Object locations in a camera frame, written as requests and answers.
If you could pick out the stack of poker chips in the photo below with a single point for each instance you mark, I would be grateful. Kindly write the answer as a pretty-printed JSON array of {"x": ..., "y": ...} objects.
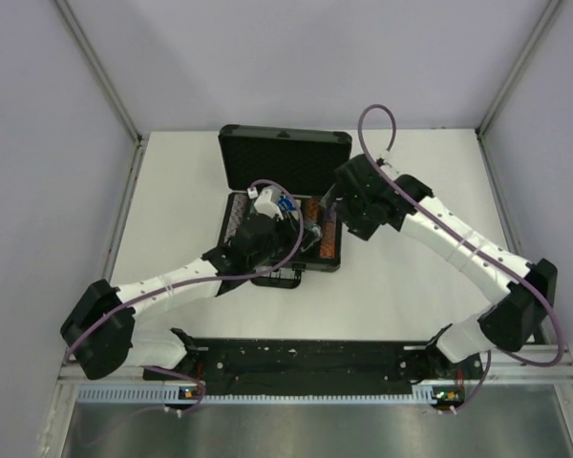
[{"x": 330, "y": 216}]

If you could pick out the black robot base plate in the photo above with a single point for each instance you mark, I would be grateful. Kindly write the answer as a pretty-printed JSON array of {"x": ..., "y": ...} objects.
[{"x": 308, "y": 367}]

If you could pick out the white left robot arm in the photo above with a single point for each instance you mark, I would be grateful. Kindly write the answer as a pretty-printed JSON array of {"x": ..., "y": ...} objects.
[{"x": 107, "y": 330}]

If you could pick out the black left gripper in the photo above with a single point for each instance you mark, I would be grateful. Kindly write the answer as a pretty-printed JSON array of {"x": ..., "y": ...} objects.
[{"x": 291, "y": 235}]

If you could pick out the black poker set case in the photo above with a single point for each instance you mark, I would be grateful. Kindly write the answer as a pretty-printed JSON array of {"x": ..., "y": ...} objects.
[{"x": 303, "y": 161}]

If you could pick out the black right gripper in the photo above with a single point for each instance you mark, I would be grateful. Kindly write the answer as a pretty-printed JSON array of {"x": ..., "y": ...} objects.
[{"x": 362, "y": 228}]

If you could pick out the blue small blind button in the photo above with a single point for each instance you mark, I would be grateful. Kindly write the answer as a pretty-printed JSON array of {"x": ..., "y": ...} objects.
[{"x": 286, "y": 205}]

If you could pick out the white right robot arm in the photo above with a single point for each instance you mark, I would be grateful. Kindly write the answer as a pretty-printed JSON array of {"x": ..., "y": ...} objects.
[{"x": 520, "y": 292}]

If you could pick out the purple orange chip row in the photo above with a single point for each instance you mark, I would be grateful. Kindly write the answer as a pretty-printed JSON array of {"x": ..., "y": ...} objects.
[{"x": 327, "y": 250}]

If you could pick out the blue white chip row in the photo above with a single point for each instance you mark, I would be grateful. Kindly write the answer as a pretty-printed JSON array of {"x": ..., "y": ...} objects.
[{"x": 236, "y": 215}]

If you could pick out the blue-grey cable duct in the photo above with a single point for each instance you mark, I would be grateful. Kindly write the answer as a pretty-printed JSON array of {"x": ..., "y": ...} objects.
[{"x": 176, "y": 395}]

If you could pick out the orange grey chip row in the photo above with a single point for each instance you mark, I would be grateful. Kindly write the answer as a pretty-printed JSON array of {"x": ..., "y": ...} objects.
[{"x": 311, "y": 212}]

